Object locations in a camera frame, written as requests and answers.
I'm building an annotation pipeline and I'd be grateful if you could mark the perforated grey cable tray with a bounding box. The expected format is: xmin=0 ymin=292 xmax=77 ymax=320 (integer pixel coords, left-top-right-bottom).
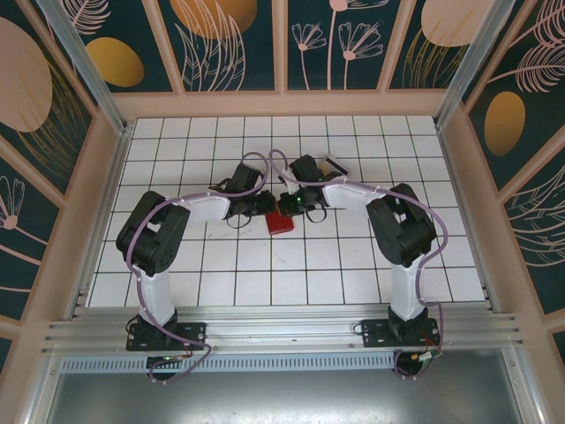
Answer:
xmin=59 ymin=355 xmax=398 ymax=373

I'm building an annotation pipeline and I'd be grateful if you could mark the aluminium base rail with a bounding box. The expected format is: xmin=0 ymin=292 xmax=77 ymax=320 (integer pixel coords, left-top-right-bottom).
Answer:
xmin=41 ymin=303 xmax=524 ymax=354

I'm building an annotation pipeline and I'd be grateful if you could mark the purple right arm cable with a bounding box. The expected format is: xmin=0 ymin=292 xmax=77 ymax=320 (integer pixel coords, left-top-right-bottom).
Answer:
xmin=267 ymin=148 xmax=451 ymax=383

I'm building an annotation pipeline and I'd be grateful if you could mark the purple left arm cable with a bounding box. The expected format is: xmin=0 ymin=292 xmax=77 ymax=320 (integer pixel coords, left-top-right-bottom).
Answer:
xmin=124 ymin=151 xmax=271 ymax=384

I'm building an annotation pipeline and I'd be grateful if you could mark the aluminium corner post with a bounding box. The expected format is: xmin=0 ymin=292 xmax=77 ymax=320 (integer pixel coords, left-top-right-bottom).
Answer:
xmin=434 ymin=0 xmax=526 ymax=130
xmin=35 ymin=0 xmax=133 ymax=136

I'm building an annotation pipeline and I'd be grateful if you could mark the grey metal sheet panel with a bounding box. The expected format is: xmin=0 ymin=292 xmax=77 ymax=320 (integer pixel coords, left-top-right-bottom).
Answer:
xmin=41 ymin=348 xmax=546 ymax=424

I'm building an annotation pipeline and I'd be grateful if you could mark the red card holder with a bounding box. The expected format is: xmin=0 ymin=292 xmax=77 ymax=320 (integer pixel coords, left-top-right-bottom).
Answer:
xmin=265 ymin=209 xmax=298 ymax=238

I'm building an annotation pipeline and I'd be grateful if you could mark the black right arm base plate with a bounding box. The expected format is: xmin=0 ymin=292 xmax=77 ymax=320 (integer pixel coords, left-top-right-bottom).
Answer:
xmin=360 ymin=318 xmax=441 ymax=348

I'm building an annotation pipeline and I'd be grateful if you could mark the aluminium side rail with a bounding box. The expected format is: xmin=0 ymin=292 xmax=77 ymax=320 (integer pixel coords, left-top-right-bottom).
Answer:
xmin=65 ymin=127 xmax=133 ymax=320
xmin=434 ymin=123 xmax=502 ymax=313

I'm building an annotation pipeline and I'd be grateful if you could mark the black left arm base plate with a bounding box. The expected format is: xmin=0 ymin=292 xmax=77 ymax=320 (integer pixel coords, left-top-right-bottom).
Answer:
xmin=126 ymin=322 xmax=207 ymax=352

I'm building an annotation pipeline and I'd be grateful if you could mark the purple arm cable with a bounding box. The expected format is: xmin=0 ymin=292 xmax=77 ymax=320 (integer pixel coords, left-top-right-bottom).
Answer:
xmin=124 ymin=151 xmax=271 ymax=384
xmin=267 ymin=148 xmax=451 ymax=383

